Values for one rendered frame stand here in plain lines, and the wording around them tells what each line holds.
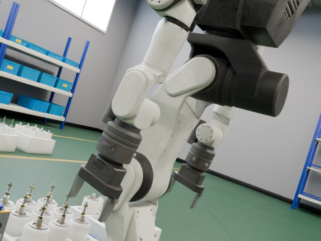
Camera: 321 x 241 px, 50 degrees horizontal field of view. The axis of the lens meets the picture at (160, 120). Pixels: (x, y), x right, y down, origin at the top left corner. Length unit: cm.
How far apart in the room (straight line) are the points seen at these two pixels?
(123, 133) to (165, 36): 23
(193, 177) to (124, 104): 54
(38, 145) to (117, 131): 350
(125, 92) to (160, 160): 29
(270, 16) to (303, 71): 679
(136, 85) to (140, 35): 875
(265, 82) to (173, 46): 26
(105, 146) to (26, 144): 341
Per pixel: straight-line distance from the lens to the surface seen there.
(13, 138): 396
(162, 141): 97
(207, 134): 116
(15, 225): 155
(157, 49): 78
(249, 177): 757
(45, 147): 432
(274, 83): 89
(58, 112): 743
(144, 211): 105
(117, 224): 101
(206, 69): 91
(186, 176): 123
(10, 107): 668
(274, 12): 92
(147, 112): 78
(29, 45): 676
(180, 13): 79
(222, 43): 94
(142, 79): 74
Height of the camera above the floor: 79
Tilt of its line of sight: level
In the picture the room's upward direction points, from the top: 17 degrees clockwise
